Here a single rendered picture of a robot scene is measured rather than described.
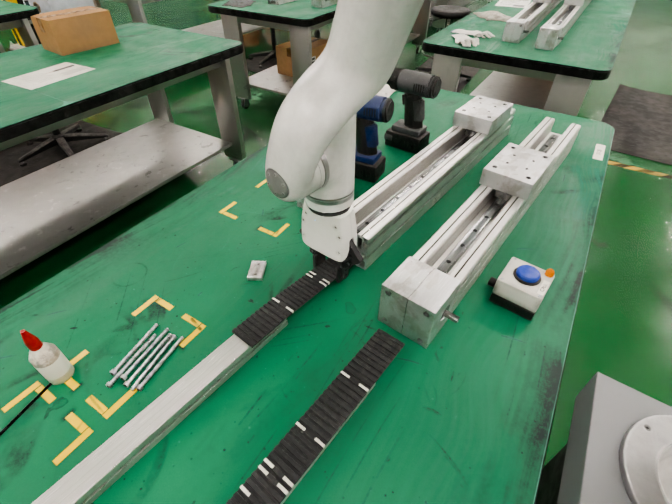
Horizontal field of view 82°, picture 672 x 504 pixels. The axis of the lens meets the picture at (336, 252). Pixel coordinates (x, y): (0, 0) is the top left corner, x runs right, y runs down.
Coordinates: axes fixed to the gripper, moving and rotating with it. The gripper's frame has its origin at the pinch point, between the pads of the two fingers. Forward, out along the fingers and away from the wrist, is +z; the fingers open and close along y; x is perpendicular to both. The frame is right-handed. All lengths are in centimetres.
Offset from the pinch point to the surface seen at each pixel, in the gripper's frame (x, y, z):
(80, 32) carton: 46, -198, -6
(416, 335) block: -3.3, 21.6, 0.9
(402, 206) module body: 19.1, 4.3, -5.7
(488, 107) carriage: 71, 1, -10
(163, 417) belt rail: -38.3, 1.1, -0.1
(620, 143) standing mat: 296, 33, 79
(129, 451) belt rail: -43.7, 1.6, -0.1
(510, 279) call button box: 15.1, 29.7, -3.1
